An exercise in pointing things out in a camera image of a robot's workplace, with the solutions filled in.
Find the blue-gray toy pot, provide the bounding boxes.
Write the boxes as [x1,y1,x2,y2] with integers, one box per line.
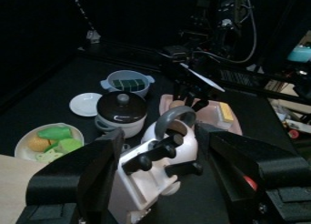
[100,69,156,98]

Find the pink toy tray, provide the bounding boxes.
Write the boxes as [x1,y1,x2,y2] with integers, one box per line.
[157,93,244,137]

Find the orange toy food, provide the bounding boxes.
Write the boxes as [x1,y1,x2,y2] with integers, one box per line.
[25,135,59,153]

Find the dark green toy blocks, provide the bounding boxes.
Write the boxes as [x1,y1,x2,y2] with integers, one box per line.
[111,78,147,92]

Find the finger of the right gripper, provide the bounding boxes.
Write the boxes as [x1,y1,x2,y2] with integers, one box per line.
[191,97,209,112]
[171,87,189,105]

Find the red wheel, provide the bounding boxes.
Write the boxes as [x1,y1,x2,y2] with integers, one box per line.
[288,128,302,140]

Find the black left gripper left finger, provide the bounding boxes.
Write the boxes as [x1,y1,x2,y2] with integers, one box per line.
[16,127,127,224]

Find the beige wooden board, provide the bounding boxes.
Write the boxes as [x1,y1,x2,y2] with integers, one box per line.
[0,154,49,224]

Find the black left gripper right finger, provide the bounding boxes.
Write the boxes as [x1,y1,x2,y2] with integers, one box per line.
[195,122,311,224]

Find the pale lotus root slice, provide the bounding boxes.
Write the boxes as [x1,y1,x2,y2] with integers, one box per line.
[33,149,65,164]

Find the camera stand with white base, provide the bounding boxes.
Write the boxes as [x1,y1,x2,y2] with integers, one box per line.
[69,0,101,46]

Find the small white plate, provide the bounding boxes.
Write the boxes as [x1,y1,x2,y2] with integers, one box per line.
[68,92,103,117]

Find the teal container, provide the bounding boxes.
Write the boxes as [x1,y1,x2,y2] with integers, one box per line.
[286,44,311,64]

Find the white kettle with gray handle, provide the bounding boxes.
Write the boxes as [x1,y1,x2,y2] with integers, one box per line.
[140,105,200,197]

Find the gray cable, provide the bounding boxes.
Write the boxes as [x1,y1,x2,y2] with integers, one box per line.
[193,0,259,65]

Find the white bowl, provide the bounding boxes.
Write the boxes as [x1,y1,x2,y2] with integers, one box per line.
[13,122,87,164]

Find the white pot with dark lid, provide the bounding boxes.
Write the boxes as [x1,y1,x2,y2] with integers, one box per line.
[93,90,148,139]

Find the black handled toy knife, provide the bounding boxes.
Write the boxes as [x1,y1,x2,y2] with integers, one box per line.
[156,132,185,148]
[147,143,179,162]
[120,154,155,176]
[164,161,205,178]

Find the light green toy vegetable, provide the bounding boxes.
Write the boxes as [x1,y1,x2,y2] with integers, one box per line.
[43,137,85,155]

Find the tan toy egg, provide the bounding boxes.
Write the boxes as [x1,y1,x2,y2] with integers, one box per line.
[169,99,185,110]

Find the white toy knife block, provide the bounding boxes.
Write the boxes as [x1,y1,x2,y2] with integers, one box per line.
[107,137,183,224]

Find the red round toy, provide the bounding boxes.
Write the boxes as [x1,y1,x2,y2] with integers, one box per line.
[241,175,259,192]

